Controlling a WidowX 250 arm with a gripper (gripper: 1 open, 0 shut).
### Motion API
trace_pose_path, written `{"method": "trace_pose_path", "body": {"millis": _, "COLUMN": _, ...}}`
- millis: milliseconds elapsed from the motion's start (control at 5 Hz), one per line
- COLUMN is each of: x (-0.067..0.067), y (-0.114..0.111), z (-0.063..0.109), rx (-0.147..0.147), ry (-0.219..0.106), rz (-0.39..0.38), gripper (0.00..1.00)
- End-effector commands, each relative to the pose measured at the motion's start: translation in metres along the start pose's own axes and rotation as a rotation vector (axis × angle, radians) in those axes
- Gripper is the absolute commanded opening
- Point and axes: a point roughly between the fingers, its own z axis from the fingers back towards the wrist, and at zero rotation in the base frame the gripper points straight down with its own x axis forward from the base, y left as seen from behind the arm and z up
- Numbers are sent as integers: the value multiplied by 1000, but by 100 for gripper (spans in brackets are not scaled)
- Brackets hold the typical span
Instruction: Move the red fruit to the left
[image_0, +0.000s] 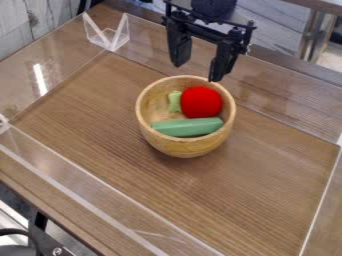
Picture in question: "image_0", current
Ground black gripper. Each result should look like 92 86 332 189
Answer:
162 0 256 82

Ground red fruit ball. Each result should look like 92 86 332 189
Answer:
180 86 223 118

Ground small green vegetable piece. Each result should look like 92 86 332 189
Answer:
168 91 181 113

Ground wooden bowl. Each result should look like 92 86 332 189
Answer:
134 75 236 158

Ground long green vegetable block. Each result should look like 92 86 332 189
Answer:
150 117 224 137

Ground metal table leg background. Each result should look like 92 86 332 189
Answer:
297 10 337 63

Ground black chair part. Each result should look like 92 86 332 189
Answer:
0 209 76 256

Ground clear acrylic corner bracket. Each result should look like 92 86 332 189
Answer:
81 13 129 52

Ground clear acrylic tray wall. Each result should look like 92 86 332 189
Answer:
0 115 223 256

